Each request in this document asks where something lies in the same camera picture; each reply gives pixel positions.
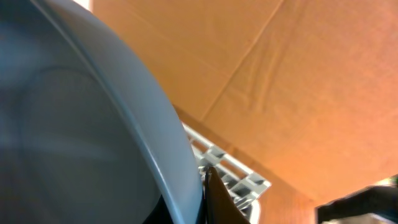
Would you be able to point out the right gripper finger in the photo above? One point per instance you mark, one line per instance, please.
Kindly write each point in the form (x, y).
(220, 208)

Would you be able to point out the blue plate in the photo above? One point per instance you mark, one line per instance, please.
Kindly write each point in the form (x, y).
(87, 133)

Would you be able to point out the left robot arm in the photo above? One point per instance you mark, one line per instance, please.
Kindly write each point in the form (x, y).
(380, 200)

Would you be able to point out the grey dishwasher rack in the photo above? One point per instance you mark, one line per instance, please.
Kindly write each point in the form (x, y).
(244, 185)

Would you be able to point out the cardboard box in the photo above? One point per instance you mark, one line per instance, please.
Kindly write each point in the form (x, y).
(308, 88)

